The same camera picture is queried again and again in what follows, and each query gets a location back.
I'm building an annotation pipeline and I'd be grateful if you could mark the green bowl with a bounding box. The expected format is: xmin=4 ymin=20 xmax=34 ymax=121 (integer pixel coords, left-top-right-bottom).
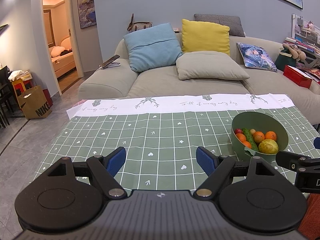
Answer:
xmin=231 ymin=112 xmax=289 ymax=164

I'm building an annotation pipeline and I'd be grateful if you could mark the pile of magazines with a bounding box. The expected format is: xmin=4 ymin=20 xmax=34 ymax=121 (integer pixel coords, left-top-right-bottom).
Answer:
xmin=298 ymin=66 xmax=320 ymax=83

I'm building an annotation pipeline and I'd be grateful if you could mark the blue cushion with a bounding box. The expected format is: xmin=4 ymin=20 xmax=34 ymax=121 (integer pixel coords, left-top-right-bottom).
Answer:
xmin=123 ymin=23 xmax=183 ymax=73

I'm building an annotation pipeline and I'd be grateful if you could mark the yellow-green round fruit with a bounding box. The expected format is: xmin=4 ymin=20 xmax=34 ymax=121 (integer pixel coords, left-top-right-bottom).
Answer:
xmin=258 ymin=139 xmax=279 ymax=155

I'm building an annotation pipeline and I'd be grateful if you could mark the beige sofa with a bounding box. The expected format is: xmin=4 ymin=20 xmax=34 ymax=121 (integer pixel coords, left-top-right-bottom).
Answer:
xmin=78 ymin=32 xmax=320 ymax=133

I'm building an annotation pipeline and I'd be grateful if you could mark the white rack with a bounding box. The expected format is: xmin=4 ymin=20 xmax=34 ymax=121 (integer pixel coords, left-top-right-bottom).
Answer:
xmin=291 ymin=14 xmax=320 ymax=67

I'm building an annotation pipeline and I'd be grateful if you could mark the cucumber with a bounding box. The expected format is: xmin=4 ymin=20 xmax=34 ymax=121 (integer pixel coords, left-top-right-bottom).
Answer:
xmin=242 ymin=128 xmax=259 ymax=152

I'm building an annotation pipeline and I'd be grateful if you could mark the abstract wall painting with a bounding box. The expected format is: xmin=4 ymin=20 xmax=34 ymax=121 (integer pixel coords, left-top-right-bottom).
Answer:
xmin=76 ymin=0 xmax=97 ymax=30

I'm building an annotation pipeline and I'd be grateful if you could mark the white door frame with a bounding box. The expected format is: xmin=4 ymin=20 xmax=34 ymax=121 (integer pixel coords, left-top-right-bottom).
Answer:
xmin=31 ymin=0 xmax=85 ymax=97

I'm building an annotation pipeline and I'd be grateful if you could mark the red shopping bag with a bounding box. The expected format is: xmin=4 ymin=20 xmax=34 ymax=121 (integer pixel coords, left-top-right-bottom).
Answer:
xmin=42 ymin=89 xmax=54 ymax=108

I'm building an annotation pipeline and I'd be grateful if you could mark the dark green bag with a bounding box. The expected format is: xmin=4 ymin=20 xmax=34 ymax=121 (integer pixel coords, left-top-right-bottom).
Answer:
xmin=274 ymin=49 xmax=297 ymax=68

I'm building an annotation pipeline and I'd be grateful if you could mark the red plastic stool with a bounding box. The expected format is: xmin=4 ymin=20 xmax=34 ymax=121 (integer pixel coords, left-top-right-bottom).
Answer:
xmin=12 ymin=79 xmax=34 ymax=97

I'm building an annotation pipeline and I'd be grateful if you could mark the red box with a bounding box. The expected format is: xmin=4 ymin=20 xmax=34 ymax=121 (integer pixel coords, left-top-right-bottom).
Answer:
xmin=283 ymin=65 xmax=313 ymax=89

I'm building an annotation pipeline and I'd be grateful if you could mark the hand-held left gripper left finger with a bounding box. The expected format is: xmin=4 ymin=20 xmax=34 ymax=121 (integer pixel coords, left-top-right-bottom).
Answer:
xmin=37 ymin=146 xmax=127 ymax=200

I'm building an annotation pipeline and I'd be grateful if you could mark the brown handbag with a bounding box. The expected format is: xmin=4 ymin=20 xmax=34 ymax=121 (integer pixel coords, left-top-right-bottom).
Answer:
xmin=127 ymin=14 xmax=153 ymax=33

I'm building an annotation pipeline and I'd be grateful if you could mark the black dining chair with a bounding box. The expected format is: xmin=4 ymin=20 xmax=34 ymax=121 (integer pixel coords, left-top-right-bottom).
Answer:
xmin=0 ymin=66 xmax=13 ymax=129

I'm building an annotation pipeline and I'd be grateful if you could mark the beige cushion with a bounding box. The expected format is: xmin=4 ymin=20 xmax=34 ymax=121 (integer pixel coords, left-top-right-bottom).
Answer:
xmin=176 ymin=51 xmax=250 ymax=81

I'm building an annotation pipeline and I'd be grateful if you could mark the yellow cushion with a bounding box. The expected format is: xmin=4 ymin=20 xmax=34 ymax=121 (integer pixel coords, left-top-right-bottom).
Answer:
xmin=181 ymin=19 xmax=231 ymax=56

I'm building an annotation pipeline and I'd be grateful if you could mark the white cloth bundle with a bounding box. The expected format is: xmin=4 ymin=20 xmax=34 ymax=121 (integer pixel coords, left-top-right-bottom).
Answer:
xmin=8 ymin=69 xmax=33 ymax=82

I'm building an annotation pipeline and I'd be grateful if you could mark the bed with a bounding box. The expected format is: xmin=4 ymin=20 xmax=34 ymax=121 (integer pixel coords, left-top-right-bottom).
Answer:
xmin=50 ymin=36 xmax=77 ymax=78

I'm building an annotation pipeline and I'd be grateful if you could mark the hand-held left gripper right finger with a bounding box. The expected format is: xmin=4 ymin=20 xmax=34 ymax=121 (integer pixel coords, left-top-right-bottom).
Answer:
xmin=193 ymin=146 xmax=281 ymax=199

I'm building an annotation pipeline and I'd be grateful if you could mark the orange cloth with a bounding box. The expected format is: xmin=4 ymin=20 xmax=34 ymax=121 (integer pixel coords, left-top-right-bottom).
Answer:
xmin=298 ymin=192 xmax=320 ymax=240

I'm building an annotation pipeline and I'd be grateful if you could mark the beige plush toy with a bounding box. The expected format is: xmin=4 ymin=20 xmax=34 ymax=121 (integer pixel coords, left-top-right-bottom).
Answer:
xmin=282 ymin=42 xmax=308 ymax=62

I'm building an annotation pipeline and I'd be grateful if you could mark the printed picture cushion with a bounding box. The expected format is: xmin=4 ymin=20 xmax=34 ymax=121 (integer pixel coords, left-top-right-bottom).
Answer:
xmin=236 ymin=42 xmax=278 ymax=73

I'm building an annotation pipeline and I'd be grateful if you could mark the brown paper bag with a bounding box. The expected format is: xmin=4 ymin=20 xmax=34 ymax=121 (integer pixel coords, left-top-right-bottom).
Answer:
xmin=17 ymin=85 xmax=53 ymax=120

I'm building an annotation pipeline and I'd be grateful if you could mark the green grid tablecloth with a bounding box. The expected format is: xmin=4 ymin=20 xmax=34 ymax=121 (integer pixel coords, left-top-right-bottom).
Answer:
xmin=35 ymin=94 xmax=320 ymax=198

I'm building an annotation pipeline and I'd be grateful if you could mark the smartphone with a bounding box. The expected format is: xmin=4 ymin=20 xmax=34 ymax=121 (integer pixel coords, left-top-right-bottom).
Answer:
xmin=100 ymin=54 xmax=121 ymax=68

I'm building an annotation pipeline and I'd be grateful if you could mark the grey houndstooth cushion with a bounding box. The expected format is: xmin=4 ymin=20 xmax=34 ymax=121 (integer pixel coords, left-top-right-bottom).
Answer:
xmin=194 ymin=14 xmax=246 ymax=38

